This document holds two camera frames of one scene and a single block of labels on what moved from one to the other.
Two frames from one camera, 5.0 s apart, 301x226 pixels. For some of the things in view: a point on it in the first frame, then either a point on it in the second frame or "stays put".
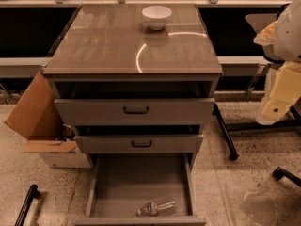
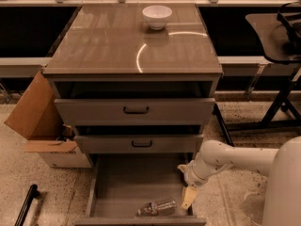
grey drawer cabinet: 137,85 stays put
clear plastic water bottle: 155,208 stays put
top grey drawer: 134,103 stays put
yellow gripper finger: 268,35 -> 196,171
